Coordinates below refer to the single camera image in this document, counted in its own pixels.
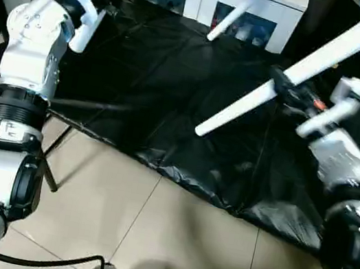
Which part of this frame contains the white plastic table leg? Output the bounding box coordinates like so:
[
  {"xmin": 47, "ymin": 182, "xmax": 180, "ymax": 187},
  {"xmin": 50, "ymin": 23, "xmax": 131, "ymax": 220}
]
[
  {"xmin": 205, "ymin": 0, "xmax": 275, "ymax": 52},
  {"xmin": 193, "ymin": 0, "xmax": 360, "ymax": 165}
]

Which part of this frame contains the black work mat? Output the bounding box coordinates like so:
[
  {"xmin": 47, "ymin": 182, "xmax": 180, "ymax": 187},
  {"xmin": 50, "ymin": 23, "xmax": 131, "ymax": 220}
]
[{"xmin": 27, "ymin": 0, "xmax": 360, "ymax": 264}]

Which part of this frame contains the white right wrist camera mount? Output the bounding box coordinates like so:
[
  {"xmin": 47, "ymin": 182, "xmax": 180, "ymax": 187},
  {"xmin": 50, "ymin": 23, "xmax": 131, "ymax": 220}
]
[{"xmin": 294, "ymin": 69, "xmax": 360, "ymax": 148}]

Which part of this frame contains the black metal table frame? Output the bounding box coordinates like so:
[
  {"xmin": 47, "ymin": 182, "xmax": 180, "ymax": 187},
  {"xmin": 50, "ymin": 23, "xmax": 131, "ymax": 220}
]
[{"xmin": 30, "ymin": 117, "xmax": 98, "ymax": 198}]

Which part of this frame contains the thick black floor cable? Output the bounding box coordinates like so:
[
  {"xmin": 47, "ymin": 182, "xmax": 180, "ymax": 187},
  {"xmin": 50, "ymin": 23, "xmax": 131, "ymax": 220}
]
[{"xmin": 0, "ymin": 237, "xmax": 107, "ymax": 269}]

